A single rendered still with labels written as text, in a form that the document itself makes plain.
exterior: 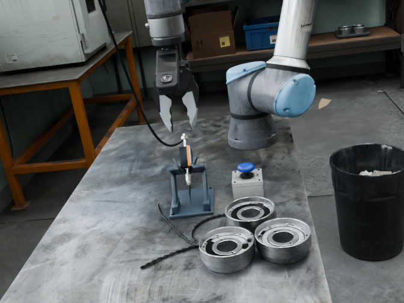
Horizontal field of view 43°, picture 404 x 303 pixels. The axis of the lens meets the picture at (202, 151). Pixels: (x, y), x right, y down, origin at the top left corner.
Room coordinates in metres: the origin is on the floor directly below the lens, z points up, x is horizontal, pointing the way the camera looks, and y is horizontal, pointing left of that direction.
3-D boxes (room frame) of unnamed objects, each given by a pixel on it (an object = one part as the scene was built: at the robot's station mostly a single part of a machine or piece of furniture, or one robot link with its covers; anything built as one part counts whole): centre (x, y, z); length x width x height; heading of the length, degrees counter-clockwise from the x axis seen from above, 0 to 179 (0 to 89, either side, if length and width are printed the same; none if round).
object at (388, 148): (1.95, -0.70, 0.21); 0.34 x 0.34 x 0.43
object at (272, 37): (4.48, -0.79, 0.56); 0.52 x 0.38 x 0.22; 79
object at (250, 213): (0.93, -0.08, 0.82); 0.10 x 0.10 x 0.04
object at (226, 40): (4.53, -0.25, 0.64); 0.49 x 0.40 x 0.37; 87
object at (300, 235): (0.83, -0.13, 0.82); 0.08 x 0.08 x 0.02
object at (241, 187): (1.09, -0.10, 0.82); 0.08 x 0.07 x 0.05; 172
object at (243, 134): (1.42, -0.16, 0.85); 0.15 x 0.15 x 0.10
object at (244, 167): (1.08, -0.10, 0.85); 0.04 x 0.04 x 0.05
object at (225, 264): (0.82, -0.02, 0.82); 0.10 x 0.10 x 0.04
